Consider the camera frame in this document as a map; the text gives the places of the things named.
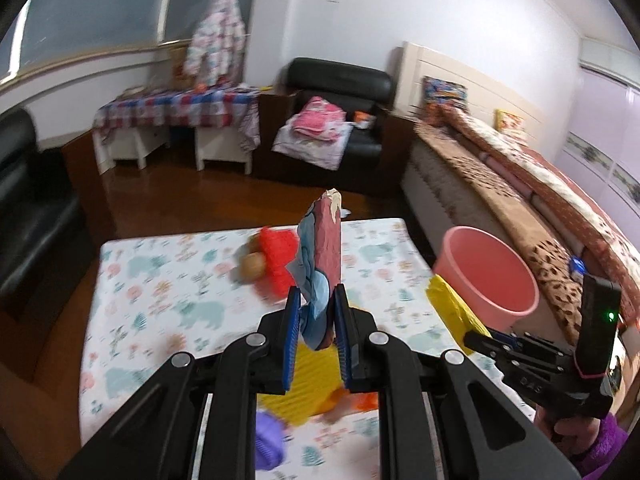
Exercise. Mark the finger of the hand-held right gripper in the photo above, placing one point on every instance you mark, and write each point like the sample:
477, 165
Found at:
482, 344

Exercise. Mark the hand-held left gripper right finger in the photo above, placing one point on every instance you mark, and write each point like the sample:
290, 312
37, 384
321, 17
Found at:
342, 340

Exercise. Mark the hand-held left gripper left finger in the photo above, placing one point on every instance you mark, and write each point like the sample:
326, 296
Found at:
293, 335

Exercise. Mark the yellow wrapper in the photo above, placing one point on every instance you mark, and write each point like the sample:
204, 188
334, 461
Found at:
450, 310

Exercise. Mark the pink plastic bin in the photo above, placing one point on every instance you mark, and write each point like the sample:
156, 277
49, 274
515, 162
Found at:
480, 280

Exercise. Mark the red foam fruit net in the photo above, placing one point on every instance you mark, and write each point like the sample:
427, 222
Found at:
277, 255

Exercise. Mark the pink and blue sock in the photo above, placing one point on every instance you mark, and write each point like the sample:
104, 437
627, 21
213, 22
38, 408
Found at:
325, 240

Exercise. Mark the person's right hand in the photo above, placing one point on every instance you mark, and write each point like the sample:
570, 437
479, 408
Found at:
575, 435

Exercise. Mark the orange peel scrap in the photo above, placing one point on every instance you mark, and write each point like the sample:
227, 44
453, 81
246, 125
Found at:
357, 405

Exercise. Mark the small brown round shell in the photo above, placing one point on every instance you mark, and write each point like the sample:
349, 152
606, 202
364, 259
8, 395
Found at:
252, 266

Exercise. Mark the animal print tablecloth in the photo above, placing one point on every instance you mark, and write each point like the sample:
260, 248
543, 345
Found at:
165, 300

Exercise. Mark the brown leaf pattern blanket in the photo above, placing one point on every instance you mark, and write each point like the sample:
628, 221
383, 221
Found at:
480, 180

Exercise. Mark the orange floral quilt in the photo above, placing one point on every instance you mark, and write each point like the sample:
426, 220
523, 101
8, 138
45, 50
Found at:
550, 170

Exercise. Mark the white folded cloth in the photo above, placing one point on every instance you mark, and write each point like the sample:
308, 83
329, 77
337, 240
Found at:
310, 152

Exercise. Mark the white side table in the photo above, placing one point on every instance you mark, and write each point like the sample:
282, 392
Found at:
220, 147
130, 147

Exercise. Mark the lilac wardrobe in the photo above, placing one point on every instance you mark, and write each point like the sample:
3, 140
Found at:
605, 125

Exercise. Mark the pink folded clothes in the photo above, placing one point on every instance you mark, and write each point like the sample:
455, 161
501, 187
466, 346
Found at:
317, 117

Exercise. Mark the small orange box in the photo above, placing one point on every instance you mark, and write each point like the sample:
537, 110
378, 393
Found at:
364, 120

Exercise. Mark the yellow floral pillow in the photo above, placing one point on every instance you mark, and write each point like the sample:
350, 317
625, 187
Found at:
510, 121

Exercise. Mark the colourful patterned pillow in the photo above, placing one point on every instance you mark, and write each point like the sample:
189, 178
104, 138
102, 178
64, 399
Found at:
445, 92

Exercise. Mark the plaid tablecloth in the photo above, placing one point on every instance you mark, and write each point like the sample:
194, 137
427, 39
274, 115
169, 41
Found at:
175, 107

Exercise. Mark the black leather armchair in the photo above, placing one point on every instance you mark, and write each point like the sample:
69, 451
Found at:
345, 80

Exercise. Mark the bed with white headboard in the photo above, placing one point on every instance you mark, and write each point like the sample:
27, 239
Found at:
450, 65

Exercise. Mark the black leather sofa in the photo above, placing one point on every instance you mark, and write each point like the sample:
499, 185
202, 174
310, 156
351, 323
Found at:
30, 200

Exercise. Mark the floral padded jacket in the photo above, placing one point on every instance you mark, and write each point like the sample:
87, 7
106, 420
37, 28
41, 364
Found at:
215, 40

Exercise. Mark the window with grey blind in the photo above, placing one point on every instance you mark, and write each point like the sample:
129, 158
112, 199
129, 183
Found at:
100, 5

